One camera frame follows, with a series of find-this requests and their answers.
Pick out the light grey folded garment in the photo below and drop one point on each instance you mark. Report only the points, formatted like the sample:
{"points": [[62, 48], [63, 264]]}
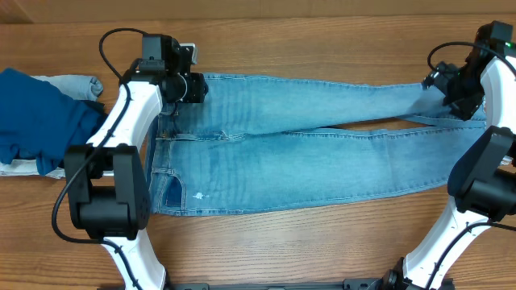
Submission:
{"points": [[78, 87]]}

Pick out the black garment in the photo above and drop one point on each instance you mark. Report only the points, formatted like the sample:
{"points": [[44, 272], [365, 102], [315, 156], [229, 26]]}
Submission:
{"points": [[97, 107]]}

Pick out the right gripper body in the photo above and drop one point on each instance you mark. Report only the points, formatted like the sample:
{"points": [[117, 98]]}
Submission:
{"points": [[437, 76]]}

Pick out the light blue denim jeans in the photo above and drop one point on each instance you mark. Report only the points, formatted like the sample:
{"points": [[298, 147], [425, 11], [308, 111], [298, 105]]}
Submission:
{"points": [[259, 144]]}

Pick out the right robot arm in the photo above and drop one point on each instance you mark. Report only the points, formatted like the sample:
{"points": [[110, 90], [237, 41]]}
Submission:
{"points": [[480, 193]]}

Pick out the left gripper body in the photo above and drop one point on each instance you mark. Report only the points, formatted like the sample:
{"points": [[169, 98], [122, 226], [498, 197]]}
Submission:
{"points": [[188, 90]]}

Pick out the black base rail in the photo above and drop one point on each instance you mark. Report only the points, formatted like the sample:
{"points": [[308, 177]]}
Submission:
{"points": [[348, 284]]}

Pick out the white garment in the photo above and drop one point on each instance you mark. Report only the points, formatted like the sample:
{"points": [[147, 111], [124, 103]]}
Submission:
{"points": [[23, 167]]}

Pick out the dark blue shirt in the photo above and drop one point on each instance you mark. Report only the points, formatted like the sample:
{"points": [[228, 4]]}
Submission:
{"points": [[39, 122]]}

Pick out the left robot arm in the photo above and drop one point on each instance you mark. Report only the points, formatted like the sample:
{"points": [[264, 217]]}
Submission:
{"points": [[106, 200]]}

